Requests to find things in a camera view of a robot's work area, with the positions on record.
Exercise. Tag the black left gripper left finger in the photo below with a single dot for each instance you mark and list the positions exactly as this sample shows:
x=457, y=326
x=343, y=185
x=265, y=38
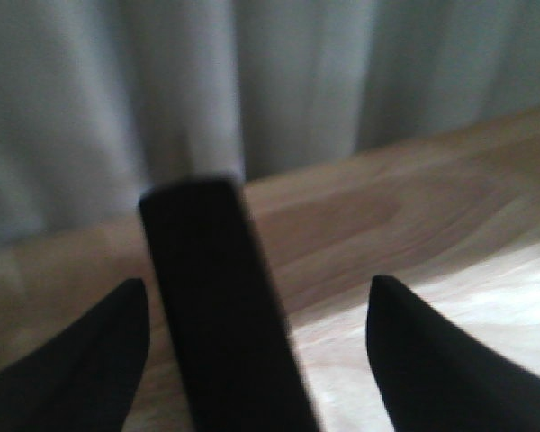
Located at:
x=86, y=377

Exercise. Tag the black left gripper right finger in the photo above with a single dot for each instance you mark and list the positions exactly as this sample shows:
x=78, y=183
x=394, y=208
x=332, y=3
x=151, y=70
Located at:
x=433, y=376

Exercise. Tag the black stapler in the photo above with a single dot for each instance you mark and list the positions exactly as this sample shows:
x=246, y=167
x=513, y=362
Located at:
x=226, y=324

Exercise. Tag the grey curtain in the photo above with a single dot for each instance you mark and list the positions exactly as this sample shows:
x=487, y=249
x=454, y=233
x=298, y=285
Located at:
x=99, y=100

